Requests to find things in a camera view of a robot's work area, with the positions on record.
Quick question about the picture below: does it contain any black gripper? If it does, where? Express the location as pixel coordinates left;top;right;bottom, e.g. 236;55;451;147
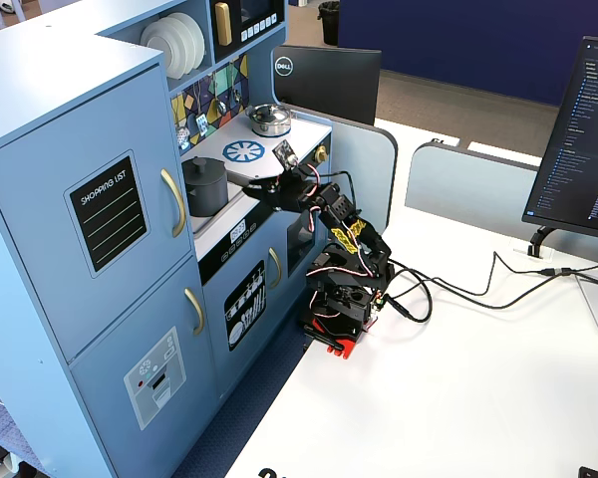
241;165;314;214

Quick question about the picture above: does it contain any red arm base clamp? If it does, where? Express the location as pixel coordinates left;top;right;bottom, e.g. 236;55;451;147
300;311;380;361

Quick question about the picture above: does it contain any steel pot with glass lid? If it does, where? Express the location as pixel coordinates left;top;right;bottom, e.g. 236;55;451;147
244;103;293;138

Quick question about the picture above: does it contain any dark gray pot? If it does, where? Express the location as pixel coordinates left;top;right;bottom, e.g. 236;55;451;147
181;168;230;218

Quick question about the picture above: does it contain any hanging toy spatula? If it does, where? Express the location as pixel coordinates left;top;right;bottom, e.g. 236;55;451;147
193;82;210;136

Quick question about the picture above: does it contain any light blue desk divider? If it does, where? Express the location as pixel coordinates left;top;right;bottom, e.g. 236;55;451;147
288;107;400;236
404;140;598;265

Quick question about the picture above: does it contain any hanging toy ladle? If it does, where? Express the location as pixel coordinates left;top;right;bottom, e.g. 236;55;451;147
212;69;228;117

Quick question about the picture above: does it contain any hanging toy spoon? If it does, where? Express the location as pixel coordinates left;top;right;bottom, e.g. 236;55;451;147
230;59;244;107

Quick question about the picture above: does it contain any hanging toy strainer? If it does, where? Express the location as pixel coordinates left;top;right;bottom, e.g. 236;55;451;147
174;94;191;150

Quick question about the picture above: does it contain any black Dell monitor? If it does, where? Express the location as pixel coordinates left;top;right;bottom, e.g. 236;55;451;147
271;44;383;126

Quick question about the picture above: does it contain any white plate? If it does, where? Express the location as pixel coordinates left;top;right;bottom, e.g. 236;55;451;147
157;14;198;76
140;18;186;81
168;11;207;71

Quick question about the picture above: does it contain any black trash bin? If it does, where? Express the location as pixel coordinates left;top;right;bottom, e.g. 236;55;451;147
317;0;341;47

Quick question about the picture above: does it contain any light blue toy kitchen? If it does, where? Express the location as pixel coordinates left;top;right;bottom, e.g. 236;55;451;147
0;0;335;478

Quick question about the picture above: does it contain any dark blue partition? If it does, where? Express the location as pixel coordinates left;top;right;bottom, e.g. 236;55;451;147
337;0;598;108

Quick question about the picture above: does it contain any monitor with lit screen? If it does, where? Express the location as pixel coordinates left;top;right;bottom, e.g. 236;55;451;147
521;35;598;238

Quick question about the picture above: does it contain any small wrist camera board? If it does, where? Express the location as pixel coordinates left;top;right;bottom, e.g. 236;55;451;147
272;139;300;168

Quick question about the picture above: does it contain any gold dishwasher door handle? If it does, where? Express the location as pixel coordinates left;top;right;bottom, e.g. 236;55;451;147
267;246;284;291

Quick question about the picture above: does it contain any thin black camera cable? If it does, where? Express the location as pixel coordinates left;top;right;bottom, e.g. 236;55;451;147
297;165;366;226

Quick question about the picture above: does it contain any long gold fridge handle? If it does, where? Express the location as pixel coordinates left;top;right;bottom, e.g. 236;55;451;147
159;167;187;239

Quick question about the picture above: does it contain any short gold fridge handle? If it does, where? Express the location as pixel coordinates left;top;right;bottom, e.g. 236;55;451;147
183;287;206;337

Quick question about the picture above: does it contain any gold microwave handle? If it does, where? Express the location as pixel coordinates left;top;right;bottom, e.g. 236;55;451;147
213;1;232;48

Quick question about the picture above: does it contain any black looped cable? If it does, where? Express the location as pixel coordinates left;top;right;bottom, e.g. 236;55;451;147
384;268;598;324

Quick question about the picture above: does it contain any black cable with connector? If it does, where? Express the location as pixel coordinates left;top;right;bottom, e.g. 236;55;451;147
391;251;598;300

